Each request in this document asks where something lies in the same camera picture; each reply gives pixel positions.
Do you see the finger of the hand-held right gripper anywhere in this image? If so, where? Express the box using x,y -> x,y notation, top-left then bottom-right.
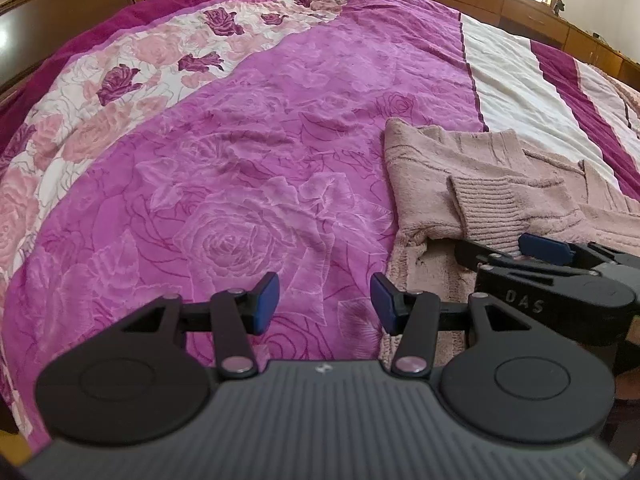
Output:
454,241 -> 506,273
517,233 -> 640,273

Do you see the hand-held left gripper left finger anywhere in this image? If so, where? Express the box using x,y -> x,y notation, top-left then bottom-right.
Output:
121,272 -> 281,378

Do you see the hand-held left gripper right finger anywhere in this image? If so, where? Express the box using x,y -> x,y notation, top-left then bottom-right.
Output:
370,273 -> 531,377

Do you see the pink crochet blanket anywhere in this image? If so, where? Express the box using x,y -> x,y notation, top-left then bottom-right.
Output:
590,65 -> 640,138

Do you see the wooden headboard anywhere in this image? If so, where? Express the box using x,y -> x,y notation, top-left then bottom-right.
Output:
0,0 -> 221,103

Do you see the pink cable-knit cardigan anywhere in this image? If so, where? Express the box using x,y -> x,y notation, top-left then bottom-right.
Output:
377,117 -> 640,366

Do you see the pink floral bedspread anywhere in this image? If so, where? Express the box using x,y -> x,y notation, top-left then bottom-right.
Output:
0,0 -> 640,436

